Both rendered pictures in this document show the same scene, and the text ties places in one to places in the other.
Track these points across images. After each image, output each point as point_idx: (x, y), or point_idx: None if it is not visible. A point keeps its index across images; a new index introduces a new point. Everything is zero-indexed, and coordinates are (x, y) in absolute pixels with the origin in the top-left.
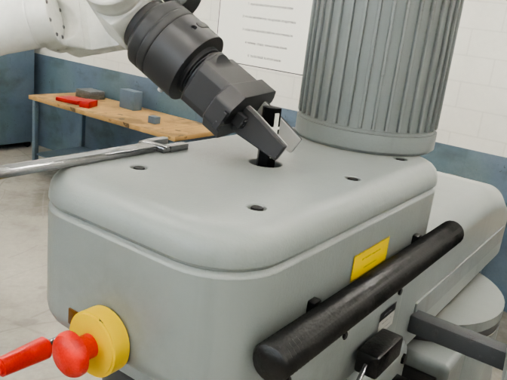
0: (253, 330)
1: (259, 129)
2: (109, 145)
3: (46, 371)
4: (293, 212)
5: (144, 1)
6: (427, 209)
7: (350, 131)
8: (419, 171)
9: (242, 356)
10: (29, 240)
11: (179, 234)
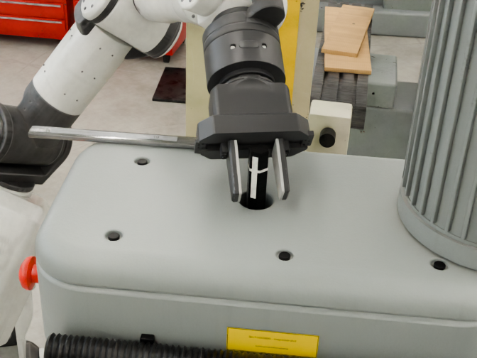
0: (64, 322)
1: (229, 166)
2: None
3: None
4: (125, 253)
5: (222, 7)
6: (444, 342)
7: (405, 204)
8: (418, 288)
9: None
10: None
11: (40, 227)
